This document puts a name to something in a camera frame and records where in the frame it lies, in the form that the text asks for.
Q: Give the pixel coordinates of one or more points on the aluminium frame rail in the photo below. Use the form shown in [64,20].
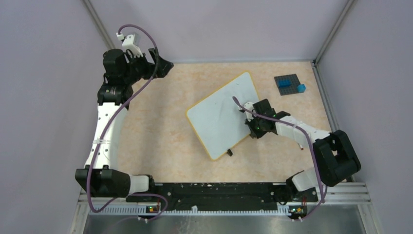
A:
[347,210]

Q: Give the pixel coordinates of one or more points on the grey lego baseplate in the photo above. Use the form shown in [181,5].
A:
[291,89]

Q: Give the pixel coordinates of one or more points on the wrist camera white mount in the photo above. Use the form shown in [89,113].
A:
[247,109]
[130,42]

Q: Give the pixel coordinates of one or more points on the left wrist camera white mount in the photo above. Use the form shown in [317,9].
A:
[130,42]

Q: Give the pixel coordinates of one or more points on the yellow-framed whiteboard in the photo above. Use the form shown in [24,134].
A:
[217,120]

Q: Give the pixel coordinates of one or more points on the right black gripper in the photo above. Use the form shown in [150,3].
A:
[258,134]

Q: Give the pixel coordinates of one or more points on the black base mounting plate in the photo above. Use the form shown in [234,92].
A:
[253,196]

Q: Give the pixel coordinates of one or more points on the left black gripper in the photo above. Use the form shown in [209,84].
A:
[162,67]

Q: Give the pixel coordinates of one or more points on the dark blue lego brick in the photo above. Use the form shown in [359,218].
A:
[284,83]

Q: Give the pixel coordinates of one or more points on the light blue lego brick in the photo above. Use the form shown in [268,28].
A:
[301,88]

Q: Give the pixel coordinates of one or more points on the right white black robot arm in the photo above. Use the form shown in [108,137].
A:
[333,155]

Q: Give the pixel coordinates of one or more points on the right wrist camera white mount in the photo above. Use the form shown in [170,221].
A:
[247,109]

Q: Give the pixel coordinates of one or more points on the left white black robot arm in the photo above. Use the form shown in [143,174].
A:
[100,176]

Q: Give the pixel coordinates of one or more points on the white cable duct strip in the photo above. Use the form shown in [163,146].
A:
[143,210]

